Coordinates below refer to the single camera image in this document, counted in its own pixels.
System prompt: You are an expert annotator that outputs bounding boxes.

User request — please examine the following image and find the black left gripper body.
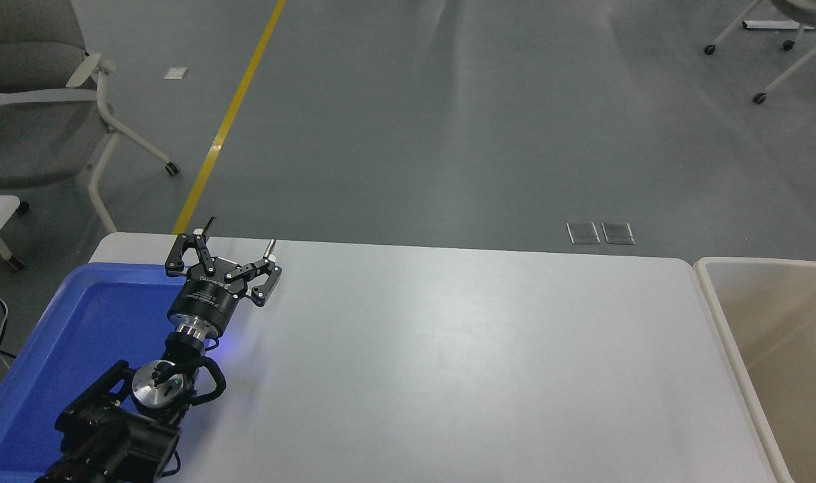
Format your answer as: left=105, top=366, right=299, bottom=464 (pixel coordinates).
left=167, top=258, right=247, bottom=329

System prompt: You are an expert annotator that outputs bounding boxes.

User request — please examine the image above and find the blue plastic tray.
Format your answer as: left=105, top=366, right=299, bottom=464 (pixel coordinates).
left=0, top=262, right=215, bottom=483

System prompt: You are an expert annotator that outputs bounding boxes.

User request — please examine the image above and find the grey office chair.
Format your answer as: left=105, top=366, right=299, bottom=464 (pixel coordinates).
left=0, top=0, right=180, bottom=233

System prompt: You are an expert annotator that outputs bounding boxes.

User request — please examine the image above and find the large pale bin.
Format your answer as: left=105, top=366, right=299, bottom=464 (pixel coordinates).
left=693, top=257, right=816, bottom=483

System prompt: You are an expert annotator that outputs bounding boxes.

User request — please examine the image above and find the white wheeled chair base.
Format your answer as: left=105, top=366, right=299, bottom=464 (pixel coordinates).
left=703, top=0, right=816, bottom=105

